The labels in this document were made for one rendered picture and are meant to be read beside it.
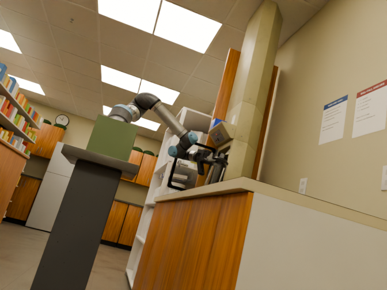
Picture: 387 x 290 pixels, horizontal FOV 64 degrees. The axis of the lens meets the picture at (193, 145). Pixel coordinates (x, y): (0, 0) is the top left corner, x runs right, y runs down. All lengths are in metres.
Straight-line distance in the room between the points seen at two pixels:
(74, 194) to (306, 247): 0.92
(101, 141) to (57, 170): 5.53
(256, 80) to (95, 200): 1.52
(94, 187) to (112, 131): 0.27
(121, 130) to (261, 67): 1.36
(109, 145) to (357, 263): 1.08
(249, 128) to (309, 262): 1.31
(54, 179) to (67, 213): 5.57
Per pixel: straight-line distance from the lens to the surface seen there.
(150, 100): 1.98
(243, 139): 2.21
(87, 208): 1.39
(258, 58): 2.49
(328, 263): 1.18
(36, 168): 7.74
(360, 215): 1.26
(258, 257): 1.04
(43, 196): 6.96
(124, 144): 1.44
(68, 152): 1.36
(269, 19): 2.72
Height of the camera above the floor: 0.73
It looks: 15 degrees up
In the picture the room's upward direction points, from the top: 15 degrees clockwise
